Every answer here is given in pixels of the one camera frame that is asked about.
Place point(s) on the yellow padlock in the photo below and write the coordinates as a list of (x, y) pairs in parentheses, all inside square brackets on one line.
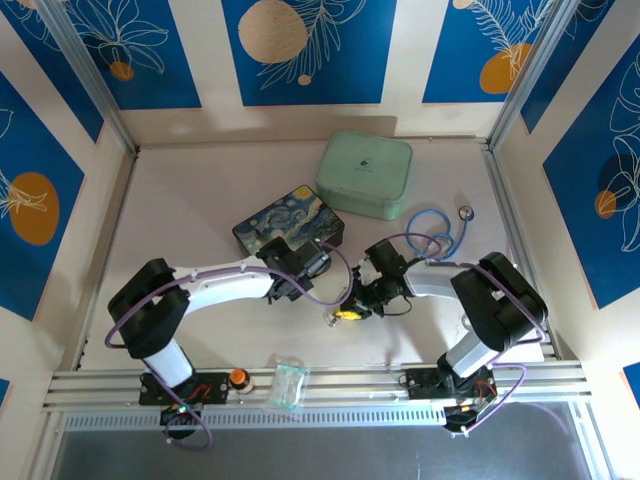
[(348, 315)]

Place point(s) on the starry night print box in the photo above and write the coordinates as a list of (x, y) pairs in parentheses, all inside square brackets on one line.
[(290, 220)]

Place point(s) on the mint green square case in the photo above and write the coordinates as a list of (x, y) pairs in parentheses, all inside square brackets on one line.
[(365, 172)]

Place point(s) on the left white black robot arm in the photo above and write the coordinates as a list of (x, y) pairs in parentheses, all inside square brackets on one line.
[(225, 287)]

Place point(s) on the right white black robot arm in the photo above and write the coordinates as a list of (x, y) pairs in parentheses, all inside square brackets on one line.
[(435, 286)]

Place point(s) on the clear plastic bag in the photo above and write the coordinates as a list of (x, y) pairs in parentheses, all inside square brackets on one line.
[(289, 385)]

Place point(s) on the blue stethoscope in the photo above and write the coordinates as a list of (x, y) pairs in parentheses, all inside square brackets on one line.
[(466, 213)]

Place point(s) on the aluminium front frame rail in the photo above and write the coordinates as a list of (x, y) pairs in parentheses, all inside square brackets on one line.
[(350, 385)]

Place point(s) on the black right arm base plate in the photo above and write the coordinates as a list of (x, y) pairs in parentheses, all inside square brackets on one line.
[(420, 385)]

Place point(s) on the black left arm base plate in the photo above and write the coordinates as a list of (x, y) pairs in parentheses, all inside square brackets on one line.
[(220, 387)]

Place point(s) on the aluminium side rail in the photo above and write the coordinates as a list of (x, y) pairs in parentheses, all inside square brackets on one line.
[(512, 220), (119, 210)]

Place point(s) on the blue floral wall panel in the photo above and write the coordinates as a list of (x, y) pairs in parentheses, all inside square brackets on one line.
[(320, 50), (585, 200), (40, 240), (470, 50), (50, 65), (575, 65), (150, 80)]

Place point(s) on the aluminium frame post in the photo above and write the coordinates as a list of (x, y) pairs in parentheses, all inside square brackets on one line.
[(91, 75), (530, 75)]

